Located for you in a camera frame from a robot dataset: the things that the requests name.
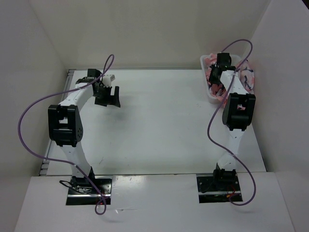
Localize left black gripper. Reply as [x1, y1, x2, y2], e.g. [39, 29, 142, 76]
[94, 85, 120, 107]

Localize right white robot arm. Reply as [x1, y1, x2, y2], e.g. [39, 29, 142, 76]
[209, 53, 256, 191]

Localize pink shark print shorts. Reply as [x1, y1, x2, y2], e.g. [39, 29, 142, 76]
[205, 53, 254, 102]

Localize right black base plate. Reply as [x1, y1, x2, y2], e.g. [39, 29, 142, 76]
[197, 174, 242, 203]

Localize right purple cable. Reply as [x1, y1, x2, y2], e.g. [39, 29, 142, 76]
[207, 39, 257, 206]

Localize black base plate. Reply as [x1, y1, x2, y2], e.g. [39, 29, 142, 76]
[197, 174, 242, 203]
[61, 177, 112, 206]

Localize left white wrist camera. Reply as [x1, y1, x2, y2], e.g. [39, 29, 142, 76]
[101, 74, 115, 87]

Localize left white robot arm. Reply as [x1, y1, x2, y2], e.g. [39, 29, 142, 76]
[48, 69, 121, 193]

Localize purple cable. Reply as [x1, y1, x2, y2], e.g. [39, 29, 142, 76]
[207, 39, 257, 206]
[17, 54, 115, 215]

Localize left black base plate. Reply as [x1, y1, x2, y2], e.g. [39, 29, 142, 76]
[61, 177, 112, 206]

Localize white plastic basket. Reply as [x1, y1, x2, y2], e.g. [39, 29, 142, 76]
[200, 54, 241, 104]

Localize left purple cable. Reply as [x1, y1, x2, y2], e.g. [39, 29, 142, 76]
[17, 54, 115, 215]

